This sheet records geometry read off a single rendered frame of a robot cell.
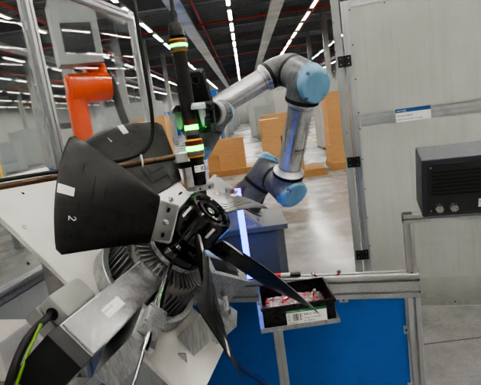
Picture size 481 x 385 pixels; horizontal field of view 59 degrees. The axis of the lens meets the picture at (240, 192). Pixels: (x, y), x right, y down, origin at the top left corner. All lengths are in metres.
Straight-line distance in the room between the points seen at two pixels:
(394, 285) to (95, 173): 1.01
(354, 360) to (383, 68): 1.79
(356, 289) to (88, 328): 0.94
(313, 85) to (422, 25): 1.55
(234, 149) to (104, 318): 9.48
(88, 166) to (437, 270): 2.56
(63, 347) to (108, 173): 0.33
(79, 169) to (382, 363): 1.20
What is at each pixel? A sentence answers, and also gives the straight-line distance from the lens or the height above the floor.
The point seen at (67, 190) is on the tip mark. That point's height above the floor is 1.34.
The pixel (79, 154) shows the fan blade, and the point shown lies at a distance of 0.85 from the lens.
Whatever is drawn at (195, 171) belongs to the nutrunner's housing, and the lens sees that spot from 1.07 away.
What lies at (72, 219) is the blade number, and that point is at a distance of 0.81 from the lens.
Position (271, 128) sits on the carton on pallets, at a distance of 8.48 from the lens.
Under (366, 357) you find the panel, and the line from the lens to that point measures 1.63.
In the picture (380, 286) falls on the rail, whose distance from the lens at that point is 1.49.
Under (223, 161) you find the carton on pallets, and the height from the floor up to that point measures 0.35.
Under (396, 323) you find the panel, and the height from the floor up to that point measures 0.68.
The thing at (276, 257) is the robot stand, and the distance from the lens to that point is 1.68.
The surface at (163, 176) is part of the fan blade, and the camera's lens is 1.08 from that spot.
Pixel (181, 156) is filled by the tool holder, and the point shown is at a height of 1.35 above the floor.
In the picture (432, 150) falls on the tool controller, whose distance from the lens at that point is 1.39.
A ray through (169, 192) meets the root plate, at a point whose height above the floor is 1.27.
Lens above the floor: 1.43
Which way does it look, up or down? 11 degrees down
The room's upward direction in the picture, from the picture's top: 8 degrees counter-clockwise
